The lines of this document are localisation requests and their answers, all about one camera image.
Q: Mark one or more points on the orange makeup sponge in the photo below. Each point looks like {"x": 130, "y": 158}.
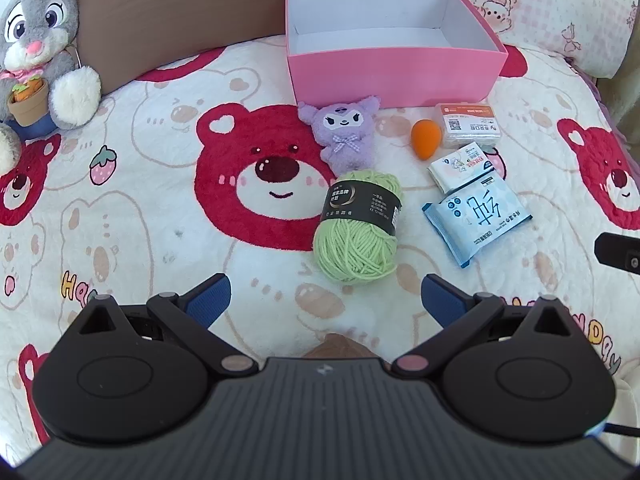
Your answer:
{"x": 426, "y": 141}

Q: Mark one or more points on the brown embroidered pillow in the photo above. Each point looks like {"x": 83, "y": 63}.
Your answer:
{"x": 175, "y": 10}

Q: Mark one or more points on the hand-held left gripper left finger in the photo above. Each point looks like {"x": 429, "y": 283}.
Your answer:
{"x": 210, "y": 297}

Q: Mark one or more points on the purple plush toy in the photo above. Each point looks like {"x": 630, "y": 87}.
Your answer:
{"x": 345, "y": 145}

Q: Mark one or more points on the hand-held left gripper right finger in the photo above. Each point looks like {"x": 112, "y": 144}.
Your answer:
{"x": 440, "y": 300}

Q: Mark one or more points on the green yarn ball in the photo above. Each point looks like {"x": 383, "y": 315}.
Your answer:
{"x": 350, "y": 245}

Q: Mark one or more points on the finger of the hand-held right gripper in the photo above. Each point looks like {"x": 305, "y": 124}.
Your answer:
{"x": 615, "y": 252}

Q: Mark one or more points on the beige curtain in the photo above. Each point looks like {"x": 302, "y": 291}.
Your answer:
{"x": 622, "y": 102}

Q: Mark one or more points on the pink cardboard box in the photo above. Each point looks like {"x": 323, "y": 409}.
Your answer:
{"x": 390, "y": 75}

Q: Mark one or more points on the grey rabbit plush toy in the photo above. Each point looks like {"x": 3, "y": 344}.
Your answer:
{"x": 35, "y": 35}

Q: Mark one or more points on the pink checked pillow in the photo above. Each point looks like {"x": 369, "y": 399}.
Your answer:
{"x": 550, "y": 0}

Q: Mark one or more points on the clear plastic box orange label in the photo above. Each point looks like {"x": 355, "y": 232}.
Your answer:
{"x": 470, "y": 125}

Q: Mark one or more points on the bear printed blanket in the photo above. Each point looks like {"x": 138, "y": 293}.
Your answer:
{"x": 150, "y": 210}

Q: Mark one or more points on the small white tissue packet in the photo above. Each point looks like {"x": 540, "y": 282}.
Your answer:
{"x": 457, "y": 167}

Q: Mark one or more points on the blue white wet wipe packet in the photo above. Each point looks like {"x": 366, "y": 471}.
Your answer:
{"x": 475, "y": 220}

